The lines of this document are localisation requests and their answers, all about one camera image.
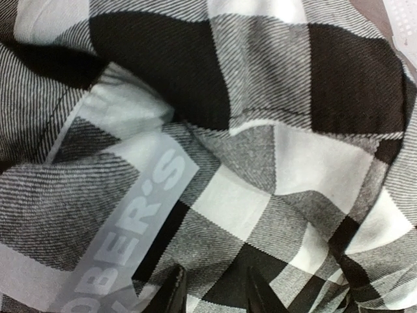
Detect white plastic laundry basket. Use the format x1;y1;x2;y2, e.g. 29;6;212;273
383;0;416;55

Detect black white plaid shirt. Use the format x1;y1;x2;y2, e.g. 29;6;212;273
1;1;416;312

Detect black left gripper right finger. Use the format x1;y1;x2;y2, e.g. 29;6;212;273
246;269;289;313

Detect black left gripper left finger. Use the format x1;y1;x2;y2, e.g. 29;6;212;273
148;265;187;313

